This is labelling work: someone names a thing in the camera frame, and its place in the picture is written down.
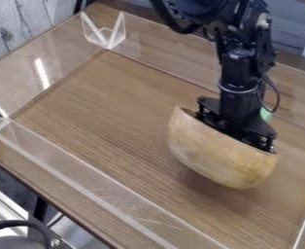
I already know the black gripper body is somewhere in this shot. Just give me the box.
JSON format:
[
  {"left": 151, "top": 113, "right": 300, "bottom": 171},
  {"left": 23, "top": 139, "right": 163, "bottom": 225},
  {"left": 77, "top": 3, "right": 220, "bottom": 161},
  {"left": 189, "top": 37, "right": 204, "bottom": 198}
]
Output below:
[{"left": 196, "top": 86, "right": 279, "bottom": 154}]

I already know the green rectangular block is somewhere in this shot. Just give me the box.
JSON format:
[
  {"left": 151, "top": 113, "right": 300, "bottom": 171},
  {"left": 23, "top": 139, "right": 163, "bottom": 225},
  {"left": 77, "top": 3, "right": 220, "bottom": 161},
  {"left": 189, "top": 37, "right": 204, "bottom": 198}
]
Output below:
[{"left": 261, "top": 108, "right": 275, "bottom": 122}]

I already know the clear acrylic enclosure wall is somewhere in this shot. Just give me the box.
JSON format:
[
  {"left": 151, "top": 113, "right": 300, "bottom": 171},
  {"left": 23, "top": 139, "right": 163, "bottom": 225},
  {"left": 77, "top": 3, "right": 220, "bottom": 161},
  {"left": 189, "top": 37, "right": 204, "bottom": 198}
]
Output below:
[{"left": 0, "top": 13, "right": 305, "bottom": 249}]

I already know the clear acrylic corner bracket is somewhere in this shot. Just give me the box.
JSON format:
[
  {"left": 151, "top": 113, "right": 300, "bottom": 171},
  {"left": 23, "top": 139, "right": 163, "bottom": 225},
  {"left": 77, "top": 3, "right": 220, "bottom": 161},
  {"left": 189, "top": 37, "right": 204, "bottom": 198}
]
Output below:
[{"left": 80, "top": 12, "right": 127, "bottom": 50}]

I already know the black cable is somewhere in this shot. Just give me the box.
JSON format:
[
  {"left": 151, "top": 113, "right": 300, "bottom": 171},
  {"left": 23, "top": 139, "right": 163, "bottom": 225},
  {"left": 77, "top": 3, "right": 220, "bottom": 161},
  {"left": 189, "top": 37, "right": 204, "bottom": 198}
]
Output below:
[{"left": 0, "top": 219, "right": 49, "bottom": 249}]

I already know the black metal bracket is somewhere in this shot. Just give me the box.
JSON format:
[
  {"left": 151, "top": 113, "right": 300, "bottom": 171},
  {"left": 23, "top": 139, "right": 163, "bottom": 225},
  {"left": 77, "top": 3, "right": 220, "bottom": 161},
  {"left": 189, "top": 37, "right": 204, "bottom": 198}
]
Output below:
[{"left": 27, "top": 218, "right": 76, "bottom": 249}]

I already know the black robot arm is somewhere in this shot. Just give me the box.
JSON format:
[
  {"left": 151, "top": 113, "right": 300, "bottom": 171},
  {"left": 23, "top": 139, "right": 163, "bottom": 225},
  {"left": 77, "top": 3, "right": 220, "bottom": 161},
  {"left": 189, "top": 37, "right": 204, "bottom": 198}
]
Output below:
[{"left": 151, "top": 0, "right": 279, "bottom": 153}]

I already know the brown wooden bowl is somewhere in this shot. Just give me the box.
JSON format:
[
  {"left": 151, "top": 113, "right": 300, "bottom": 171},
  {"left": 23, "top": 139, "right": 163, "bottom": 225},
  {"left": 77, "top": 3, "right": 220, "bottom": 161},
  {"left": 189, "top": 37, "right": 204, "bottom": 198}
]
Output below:
[{"left": 169, "top": 107, "right": 279, "bottom": 190}]

